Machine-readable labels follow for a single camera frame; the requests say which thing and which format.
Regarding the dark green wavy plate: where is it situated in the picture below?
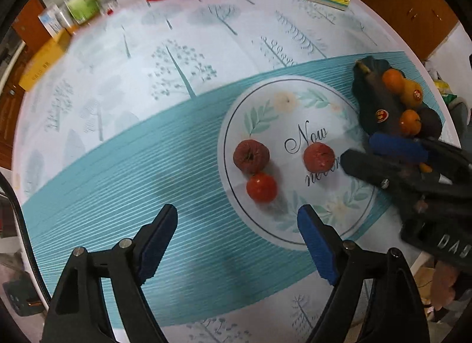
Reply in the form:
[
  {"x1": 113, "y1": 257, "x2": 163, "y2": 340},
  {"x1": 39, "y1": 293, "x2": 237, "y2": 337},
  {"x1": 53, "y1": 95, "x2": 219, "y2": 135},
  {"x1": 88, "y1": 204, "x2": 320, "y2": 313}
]
[{"x1": 352, "y1": 56, "x2": 443, "y2": 139}]

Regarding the orange tangerine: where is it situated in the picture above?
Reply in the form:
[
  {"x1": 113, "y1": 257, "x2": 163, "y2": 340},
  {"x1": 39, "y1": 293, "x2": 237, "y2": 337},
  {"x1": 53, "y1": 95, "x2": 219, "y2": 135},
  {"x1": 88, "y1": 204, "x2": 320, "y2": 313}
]
[
  {"x1": 382, "y1": 68, "x2": 405, "y2": 95},
  {"x1": 399, "y1": 110, "x2": 422, "y2": 137}
]

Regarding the green label bottle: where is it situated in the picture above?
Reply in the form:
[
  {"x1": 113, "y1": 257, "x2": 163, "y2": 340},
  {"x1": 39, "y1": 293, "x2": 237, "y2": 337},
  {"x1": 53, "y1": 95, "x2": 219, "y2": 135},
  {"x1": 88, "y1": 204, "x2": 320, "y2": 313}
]
[{"x1": 64, "y1": 0, "x2": 99, "y2": 25}]

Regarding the wrinkled dark red fruit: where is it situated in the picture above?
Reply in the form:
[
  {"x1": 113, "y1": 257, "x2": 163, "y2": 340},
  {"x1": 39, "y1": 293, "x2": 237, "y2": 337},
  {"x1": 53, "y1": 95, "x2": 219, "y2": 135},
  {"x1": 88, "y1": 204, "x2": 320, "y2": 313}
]
[{"x1": 233, "y1": 139, "x2": 271, "y2": 174}]

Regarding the red cherry tomato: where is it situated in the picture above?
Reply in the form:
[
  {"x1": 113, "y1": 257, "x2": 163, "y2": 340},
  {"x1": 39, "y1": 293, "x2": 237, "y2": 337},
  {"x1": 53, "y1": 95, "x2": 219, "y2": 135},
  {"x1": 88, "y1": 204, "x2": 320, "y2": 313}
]
[{"x1": 246, "y1": 172, "x2": 278, "y2": 203}]

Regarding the yellow orange with sticker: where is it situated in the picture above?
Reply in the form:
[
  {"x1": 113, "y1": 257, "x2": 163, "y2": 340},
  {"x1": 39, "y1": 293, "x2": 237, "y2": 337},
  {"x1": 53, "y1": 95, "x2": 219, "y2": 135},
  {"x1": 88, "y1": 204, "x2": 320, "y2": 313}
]
[{"x1": 400, "y1": 79, "x2": 423, "y2": 110}]

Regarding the overripe dark banana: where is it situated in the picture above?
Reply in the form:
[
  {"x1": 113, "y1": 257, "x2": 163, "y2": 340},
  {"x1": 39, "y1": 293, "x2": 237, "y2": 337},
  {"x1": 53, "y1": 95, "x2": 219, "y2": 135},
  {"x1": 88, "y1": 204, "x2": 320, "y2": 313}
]
[{"x1": 352, "y1": 56, "x2": 403, "y2": 136}]

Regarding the person right hand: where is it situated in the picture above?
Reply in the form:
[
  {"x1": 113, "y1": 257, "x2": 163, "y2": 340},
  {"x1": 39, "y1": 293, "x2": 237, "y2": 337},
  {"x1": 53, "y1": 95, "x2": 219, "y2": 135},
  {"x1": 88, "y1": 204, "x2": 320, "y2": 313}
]
[{"x1": 430, "y1": 262, "x2": 459, "y2": 311}]

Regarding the tree print tablecloth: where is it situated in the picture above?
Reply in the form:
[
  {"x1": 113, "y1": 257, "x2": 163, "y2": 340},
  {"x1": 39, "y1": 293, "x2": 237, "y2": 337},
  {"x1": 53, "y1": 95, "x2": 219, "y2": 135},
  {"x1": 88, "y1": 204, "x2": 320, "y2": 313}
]
[{"x1": 13, "y1": 0, "x2": 458, "y2": 342}]

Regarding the small white box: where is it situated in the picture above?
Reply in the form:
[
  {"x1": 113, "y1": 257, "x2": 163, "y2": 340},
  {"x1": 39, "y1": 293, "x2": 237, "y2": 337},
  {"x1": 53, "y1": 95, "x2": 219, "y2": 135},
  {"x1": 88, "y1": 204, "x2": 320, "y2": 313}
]
[{"x1": 37, "y1": 4, "x2": 70, "y2": 37}]

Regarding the dark avocado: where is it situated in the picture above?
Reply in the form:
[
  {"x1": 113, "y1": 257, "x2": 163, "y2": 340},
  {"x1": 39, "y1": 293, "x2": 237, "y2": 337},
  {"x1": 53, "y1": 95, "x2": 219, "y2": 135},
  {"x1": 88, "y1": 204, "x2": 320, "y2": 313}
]
[{"x1": 418, "y1": 107, "x2": 443, "y2": 139}]

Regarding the yellow flat box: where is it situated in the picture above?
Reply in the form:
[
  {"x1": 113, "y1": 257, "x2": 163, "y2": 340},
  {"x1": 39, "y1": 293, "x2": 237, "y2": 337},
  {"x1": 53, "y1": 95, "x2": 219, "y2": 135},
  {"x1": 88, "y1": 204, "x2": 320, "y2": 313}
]
[{"x1": 19, "y1": 29, "x2": 71, "y2": 92}]

